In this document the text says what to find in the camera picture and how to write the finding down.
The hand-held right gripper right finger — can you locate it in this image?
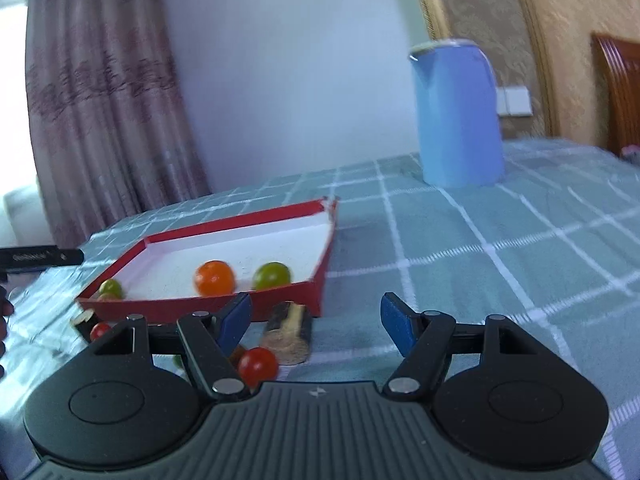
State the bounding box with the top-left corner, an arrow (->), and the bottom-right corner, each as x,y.
380,292 -> 544,402

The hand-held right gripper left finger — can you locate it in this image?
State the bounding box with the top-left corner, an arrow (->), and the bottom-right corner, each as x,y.
89,293 -> 253,402

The large red cherry tomato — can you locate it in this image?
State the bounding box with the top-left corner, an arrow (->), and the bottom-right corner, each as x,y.
238,346 -> 279,389

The red cardboard box tray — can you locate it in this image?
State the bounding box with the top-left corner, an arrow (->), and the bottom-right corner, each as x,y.
76,198 -> 339,323

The orange cherry tomato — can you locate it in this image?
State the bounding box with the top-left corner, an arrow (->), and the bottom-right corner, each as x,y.
194,260 -> 236,297

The large green cherry tomato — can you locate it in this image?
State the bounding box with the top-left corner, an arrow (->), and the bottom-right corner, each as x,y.
252,261 -> 292,291

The short sugarcane piece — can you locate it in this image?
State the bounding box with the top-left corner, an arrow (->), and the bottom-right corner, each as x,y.
73,310 -> 98,341

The brown patterned curtain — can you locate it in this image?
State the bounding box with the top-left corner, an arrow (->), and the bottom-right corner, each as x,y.
25,0 -> 213,251

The blue electric kettle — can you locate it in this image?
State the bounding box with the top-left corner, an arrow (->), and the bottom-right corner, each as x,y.
409,38 -> 507,188

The wooden chair back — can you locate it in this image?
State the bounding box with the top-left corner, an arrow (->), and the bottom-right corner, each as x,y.
591,31 -> 640,157

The white wall socket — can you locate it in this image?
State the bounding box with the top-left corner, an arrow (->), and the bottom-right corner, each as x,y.
497,86 -> 533,119

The gold wall moulding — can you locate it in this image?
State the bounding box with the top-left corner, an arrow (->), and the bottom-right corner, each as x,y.
407,0 -> 561,137

